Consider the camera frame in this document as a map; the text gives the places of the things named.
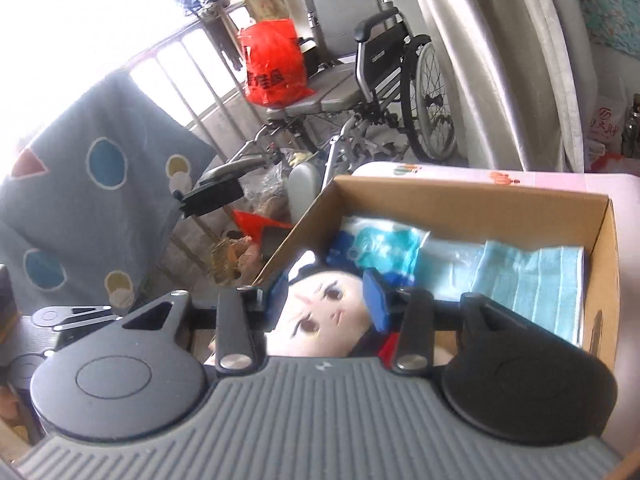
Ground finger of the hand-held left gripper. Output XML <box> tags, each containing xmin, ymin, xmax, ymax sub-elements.
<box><xmin>52</xmin><ymin>304</ymin><xmax>123</xmax><ymax>333</ymax></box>

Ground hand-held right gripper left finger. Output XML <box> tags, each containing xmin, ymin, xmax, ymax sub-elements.
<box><xmin>122</xmin><ymin>270</ymin><xmax>291</xmax><ymax>372</ymax></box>

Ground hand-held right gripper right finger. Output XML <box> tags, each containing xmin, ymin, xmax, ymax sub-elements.
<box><xmin>362</xmin><ymin>270</ymin><xmax>527</xmax><ymax>375</ymax></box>

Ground plush doll with red clothes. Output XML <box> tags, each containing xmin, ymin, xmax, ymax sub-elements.
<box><xmin>262</xmin><ymin>250</ymin><xmax>456</xmax><ymax>367</ymax></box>

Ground brown cardboard box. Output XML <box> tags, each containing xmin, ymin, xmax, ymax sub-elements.
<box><xmin>252</xmin><ymin>175</ymin><xmax>618</xmax><ymax>373</ymax></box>

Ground blue white plastic packet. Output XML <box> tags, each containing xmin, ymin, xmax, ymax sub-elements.
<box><xmin>327</xmin><ymin>215</ymin><xmax>432</xmax><ymax>288</ymax></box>

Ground small red plastic bag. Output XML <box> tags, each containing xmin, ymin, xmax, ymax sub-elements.
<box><xmin>232</xmin><ymin>209</ymin><xmax>294</xmax><ymax>243</ymax></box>

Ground crumpled clear plastic bag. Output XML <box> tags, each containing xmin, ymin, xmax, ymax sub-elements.
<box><xmin>247</xmin><ymin>162</ymin><xmax>293</xmax><ymax>216</ymax></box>

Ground grey blanket with circles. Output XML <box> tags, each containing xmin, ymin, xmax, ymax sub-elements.
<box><xmin>0</xmin><ymin>72</ymin><xmax>216</xmax><ymax>311</ymax></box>

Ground light blue towel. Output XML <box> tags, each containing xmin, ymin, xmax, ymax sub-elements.
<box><xmin>470</xmin><ymin>240</ymin><xmax>587</xmax><ymax>348</ymax></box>

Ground black silver wheelchair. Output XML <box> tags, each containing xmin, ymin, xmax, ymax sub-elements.
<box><xmin>220</xmin><ymin>0</ymin><xmax>458</xmax><ymax>186</ymax></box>

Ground white curtain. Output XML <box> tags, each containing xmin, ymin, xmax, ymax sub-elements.
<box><xmin>400</xmin><ymin>0</ymin><xmax>596</xmax><ymax>173</ymax></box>

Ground metal window railing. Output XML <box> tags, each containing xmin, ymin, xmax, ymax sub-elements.
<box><xmin>107</xmin><ymin>0</ymin><xmax>281</xmax><ymax>286</ymax></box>

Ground white printed plastic bag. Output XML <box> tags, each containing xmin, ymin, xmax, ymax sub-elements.
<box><xmin>582</xmin><ymin>91</ymin><xmax>628</xmax><ymax>158</ymax></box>

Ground silver metal case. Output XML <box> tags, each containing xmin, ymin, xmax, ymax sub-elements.
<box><xmin>300</xmin><ymin>0</ymin><xmax>396</xmax><ymax>58</ymax></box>

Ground beige towel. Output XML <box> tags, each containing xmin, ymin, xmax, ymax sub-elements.
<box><xmin>243</xmin><ymin>0</ymin><xmax>291</xmax><ymax>23</ymax></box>

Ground dark glass bottles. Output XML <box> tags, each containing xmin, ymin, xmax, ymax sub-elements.
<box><xmin>621</xmin><ymin>92</ymin><xmax>640</xmax><ymax>157</ymax></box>

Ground teal floral wall cloth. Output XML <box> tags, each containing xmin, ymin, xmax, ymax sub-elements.
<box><xmin>570</xmin><ymin>0</ymin><xmax>640</xmax><ymax>56</ymax></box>

